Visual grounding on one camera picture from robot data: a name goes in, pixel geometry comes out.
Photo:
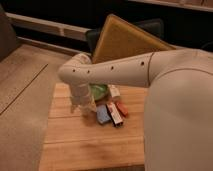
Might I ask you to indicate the white cream bottle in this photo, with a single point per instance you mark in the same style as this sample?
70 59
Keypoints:
114 91

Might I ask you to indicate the orange red pepper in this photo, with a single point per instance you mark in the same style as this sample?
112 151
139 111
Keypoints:
122 108

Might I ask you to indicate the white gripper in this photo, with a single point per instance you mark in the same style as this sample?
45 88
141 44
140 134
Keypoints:
81 98

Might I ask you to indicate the dark red-white box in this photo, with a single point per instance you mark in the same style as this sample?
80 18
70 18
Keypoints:
115 115

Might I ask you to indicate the yellow cushion board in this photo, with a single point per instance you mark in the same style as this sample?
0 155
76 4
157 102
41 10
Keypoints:
120 39

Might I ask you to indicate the green ceramic bowl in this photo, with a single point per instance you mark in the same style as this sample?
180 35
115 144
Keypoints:
99 91

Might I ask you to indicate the dark chair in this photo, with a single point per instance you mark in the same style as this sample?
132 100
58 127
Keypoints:
152 26

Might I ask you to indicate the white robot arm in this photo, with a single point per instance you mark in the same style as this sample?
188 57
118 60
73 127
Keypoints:
178 112

